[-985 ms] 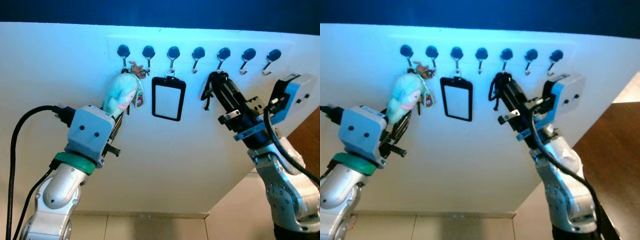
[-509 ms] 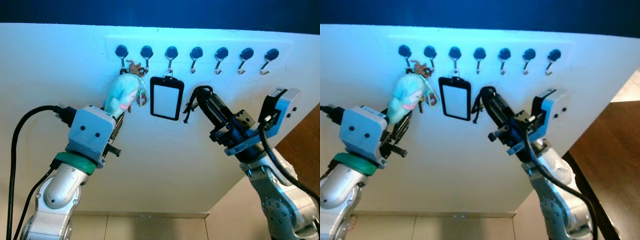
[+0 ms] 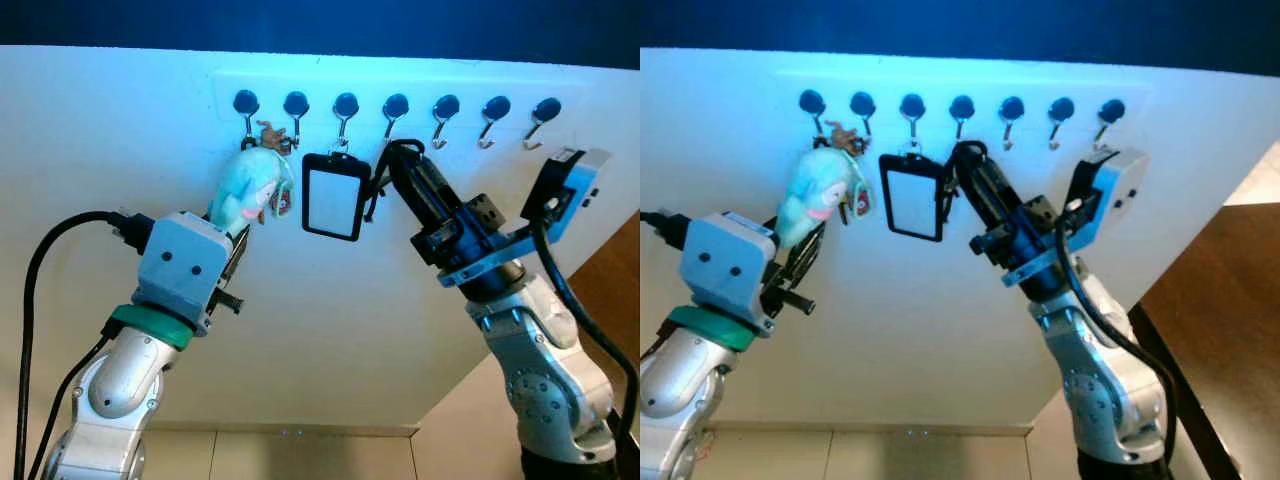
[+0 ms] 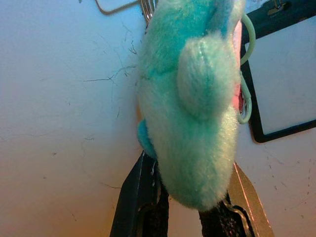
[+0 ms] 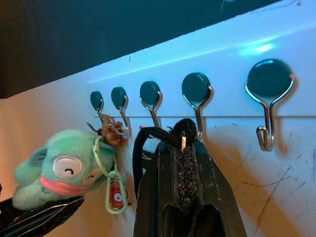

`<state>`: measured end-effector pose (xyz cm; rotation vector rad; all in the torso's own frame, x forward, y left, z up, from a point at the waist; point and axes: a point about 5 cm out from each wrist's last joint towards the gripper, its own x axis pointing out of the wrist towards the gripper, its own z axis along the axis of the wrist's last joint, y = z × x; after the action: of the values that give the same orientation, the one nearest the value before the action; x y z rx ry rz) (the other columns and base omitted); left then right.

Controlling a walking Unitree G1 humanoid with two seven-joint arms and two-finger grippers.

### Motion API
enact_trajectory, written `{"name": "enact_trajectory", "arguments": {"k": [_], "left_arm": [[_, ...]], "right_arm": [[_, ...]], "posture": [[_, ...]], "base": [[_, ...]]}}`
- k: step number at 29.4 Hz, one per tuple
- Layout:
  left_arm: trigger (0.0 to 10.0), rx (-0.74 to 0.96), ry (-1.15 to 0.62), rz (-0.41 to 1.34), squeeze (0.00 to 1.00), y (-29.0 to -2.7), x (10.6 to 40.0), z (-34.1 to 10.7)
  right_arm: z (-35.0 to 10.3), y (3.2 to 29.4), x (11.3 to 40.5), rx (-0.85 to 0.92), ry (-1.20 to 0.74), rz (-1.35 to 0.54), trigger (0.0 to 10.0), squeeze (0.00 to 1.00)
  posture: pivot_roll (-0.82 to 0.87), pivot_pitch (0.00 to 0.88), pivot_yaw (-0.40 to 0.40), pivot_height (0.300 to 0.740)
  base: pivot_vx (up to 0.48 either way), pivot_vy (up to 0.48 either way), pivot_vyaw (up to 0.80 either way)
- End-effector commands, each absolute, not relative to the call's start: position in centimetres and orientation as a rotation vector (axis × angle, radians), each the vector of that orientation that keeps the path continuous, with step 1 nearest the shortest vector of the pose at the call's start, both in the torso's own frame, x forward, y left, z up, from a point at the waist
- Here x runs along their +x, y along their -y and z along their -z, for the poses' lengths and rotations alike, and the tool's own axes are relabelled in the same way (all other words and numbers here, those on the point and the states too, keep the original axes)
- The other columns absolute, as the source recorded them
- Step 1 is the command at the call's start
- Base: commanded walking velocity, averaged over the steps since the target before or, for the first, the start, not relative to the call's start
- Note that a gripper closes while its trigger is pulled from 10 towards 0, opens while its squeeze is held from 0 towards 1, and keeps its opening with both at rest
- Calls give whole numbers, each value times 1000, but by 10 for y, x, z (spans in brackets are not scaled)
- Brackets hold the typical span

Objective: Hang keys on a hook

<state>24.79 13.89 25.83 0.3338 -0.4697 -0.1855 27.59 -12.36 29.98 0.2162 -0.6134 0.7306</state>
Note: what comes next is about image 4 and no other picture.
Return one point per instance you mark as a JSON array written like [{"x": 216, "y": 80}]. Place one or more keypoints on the silver key rings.
[{"x": 148, "y": 10}]

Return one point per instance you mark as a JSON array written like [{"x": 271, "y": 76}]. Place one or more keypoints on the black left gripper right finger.
[{"x": 247, "y": 212}]

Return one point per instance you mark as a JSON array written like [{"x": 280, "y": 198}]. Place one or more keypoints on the black framed badge holder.
[{"x": 284, "y": 21}]

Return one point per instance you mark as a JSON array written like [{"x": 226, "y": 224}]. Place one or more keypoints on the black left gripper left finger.
[{"x": 138, "y": 197}]

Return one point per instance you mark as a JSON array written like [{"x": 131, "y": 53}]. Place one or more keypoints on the pale green carabiner clip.
[{"x": 244, "y": 121}]

